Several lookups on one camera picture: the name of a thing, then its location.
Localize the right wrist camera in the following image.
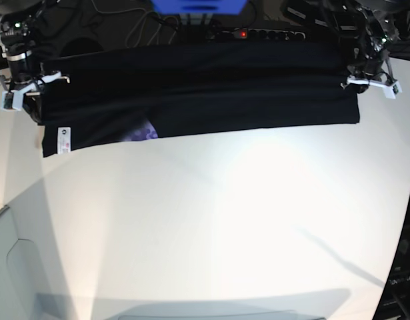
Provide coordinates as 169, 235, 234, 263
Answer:
0, 91, 14, 111

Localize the black power strip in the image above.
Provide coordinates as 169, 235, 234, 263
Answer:
207, 29, 307, 42

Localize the black T-shirt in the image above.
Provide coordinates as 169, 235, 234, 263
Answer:
40, 41, 360, 157

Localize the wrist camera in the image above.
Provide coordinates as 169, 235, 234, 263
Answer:
383, 82, 403, 99
0, 91, 14, 111

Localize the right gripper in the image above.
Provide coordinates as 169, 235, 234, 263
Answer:
0, 48, 71, 97

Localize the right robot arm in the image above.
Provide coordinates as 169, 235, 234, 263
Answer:
0, 1, 82, 98

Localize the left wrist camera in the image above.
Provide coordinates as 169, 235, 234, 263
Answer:
383, 82, 403, 99

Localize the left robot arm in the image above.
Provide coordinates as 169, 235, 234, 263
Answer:
281, 1, 410, 99

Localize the blue box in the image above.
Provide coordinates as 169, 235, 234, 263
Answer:
151, 0, 247, 15

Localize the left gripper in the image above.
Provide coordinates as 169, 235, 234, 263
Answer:
340, 49, 397, 91

